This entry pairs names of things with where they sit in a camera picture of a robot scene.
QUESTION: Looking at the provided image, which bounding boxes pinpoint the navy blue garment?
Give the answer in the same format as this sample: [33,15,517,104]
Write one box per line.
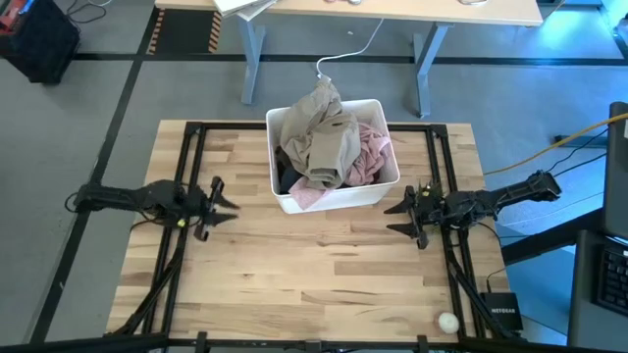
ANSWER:
[278,164,304,195]

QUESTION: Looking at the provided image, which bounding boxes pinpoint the black Netgear network box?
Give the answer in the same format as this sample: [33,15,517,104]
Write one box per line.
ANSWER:
[479,291,525,332]

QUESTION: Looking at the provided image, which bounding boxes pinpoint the black cable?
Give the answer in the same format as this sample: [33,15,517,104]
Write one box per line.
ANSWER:
[551,152,609,178]

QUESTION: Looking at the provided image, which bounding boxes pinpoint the light wood desk grey legs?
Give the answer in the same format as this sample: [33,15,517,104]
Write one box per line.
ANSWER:
[154,0,546,119]

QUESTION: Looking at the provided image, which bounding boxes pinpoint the small white ball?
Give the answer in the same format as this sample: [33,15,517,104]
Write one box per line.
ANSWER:
[438,312,461,335]

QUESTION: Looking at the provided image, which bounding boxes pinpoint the white perforated plastic basket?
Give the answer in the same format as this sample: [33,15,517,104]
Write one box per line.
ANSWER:
[265,98,401,216]

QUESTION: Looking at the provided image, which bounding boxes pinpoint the white paper stack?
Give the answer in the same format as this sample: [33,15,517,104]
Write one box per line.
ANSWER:
[213,0,279,21]

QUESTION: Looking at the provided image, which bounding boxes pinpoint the yellow cable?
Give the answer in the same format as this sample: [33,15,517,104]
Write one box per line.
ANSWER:
[484,112,628,177]

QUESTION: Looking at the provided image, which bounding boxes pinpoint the white cable with plug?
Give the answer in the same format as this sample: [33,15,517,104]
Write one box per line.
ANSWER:
[315,18,386,82]

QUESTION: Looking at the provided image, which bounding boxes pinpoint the black keyboard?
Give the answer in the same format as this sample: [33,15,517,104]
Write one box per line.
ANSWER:
[592,243,628,318]

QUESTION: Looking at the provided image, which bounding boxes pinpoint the black monitor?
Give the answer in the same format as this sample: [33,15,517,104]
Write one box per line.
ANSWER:
[602,101,628,241]

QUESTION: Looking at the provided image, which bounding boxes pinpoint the red box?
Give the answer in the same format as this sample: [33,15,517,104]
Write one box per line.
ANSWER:
[0,0,26,31]

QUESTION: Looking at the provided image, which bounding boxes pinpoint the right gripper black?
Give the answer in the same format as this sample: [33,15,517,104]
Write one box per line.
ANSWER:
[383,183,450,251]

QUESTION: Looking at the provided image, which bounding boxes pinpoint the black metal beam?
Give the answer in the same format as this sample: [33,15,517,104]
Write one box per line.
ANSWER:
[499,208,605,266]

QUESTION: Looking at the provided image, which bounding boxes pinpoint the black crate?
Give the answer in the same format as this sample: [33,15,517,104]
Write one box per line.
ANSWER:
[0,0,82,84]

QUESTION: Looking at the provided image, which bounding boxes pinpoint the dark grey desk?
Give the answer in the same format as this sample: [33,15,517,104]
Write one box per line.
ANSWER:
[567,228,628,352]

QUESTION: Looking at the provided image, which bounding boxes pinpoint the pink garment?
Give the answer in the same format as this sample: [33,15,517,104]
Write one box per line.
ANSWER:
[288,122,393,212]

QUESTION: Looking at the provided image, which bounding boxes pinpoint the black power strip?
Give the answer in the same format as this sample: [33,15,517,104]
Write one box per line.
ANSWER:
[553,130,610,149]

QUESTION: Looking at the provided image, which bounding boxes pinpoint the potted succulent black pot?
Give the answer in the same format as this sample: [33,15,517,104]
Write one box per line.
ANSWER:
[415,179,445,197]

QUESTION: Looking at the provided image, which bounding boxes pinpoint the black striped floor mat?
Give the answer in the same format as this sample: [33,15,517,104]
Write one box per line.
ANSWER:
[145,7,225,55]

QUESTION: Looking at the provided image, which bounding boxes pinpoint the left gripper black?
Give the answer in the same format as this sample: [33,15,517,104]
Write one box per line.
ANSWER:
[183,176,241,242]

